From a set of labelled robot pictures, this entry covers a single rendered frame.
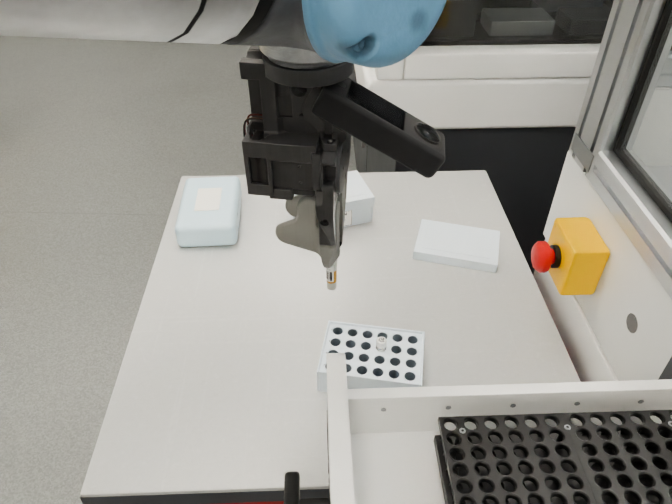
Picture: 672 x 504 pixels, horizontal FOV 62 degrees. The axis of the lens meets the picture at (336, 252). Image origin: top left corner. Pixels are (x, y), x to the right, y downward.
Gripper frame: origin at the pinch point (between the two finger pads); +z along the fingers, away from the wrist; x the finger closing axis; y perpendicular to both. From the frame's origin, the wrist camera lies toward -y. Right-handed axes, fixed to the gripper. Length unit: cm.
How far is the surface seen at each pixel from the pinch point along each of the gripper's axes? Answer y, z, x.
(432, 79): -9, 7, -60
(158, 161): 107, 98, -165
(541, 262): -23.5, 9.3, -12.6
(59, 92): 190, 98, -226
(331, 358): -1.1, 4.3, 9.9
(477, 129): -19, 18, -63
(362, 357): -2.9, 18.5, -2.1
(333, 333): 1.1, 17.7, -4.7
